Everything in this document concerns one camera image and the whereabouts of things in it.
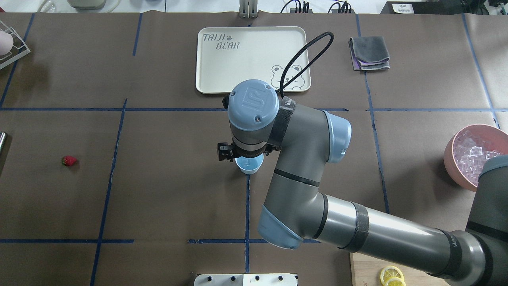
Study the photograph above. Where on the wooden cutting board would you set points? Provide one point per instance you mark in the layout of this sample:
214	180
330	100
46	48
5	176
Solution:
366	272

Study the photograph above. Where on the white wire cup rack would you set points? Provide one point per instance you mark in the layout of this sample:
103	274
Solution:
19	49

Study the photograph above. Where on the aluminium frame post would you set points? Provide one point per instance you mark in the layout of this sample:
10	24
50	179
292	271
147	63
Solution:
248	9

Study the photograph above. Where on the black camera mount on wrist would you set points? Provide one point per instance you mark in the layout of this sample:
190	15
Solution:
225	151

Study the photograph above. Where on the lemon slices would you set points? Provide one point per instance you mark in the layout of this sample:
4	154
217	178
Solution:
392	276

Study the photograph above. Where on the cream bear serving tray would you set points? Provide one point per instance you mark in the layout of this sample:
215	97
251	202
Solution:
227	56

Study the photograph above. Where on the folded grey cloth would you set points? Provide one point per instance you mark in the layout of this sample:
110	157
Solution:
369	53

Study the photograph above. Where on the red strawberry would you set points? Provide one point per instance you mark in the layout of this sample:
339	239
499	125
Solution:
68	161

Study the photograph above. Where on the light blue plastic cup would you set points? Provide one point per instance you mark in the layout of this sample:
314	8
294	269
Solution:
249	165

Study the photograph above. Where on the pink cup on rack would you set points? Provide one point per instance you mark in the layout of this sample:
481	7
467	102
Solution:
6	42

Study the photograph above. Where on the steel muddler black handle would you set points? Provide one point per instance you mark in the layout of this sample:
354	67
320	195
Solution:
3	138

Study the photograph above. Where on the pink bowl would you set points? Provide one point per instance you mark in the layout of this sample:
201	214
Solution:
449	162

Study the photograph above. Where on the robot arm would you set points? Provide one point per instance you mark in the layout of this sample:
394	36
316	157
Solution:
294	209

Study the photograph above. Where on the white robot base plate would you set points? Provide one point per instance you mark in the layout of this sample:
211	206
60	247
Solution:
247	279

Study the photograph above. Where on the clear ice cubes pile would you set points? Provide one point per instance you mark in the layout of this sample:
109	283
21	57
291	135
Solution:
472	148

